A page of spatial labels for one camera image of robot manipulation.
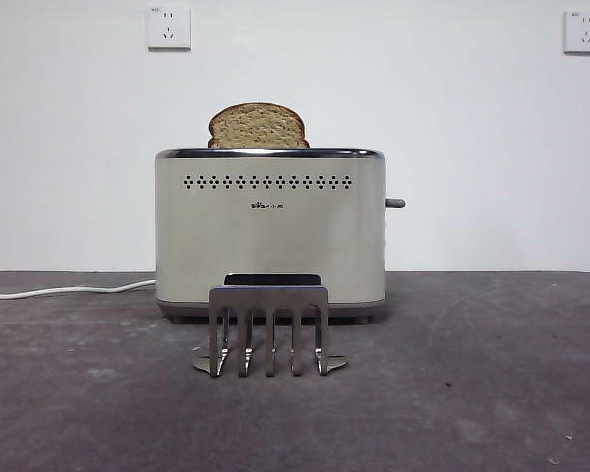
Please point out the brown wholemeal bread slice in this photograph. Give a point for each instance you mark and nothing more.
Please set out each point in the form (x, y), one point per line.
(258, 128)

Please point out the cream steel two-slot toaster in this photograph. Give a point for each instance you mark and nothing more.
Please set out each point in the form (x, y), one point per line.
(275, 241)

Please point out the shiny metal bread rack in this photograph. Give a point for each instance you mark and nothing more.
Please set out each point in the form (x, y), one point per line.
(269, 298)

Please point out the grey toaster lever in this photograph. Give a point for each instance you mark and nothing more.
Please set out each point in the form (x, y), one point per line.
(396, 203)

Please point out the white wall socket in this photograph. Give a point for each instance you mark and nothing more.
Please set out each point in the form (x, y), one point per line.
(584, 32)
(169, 28)

